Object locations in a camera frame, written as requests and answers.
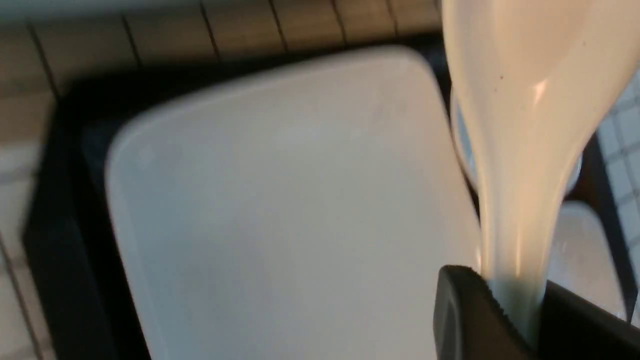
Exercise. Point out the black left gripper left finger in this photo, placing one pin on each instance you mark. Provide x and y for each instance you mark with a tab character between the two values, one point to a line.
468	322

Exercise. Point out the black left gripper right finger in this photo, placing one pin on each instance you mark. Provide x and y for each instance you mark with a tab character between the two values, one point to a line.
572	328

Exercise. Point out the white square rice plate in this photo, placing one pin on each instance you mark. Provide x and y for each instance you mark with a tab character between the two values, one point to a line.
301	213

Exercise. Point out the white soup spoon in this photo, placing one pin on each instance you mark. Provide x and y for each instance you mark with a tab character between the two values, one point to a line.
533	79

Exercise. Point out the black serving tray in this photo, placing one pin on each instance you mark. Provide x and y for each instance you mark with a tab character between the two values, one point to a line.
69	238

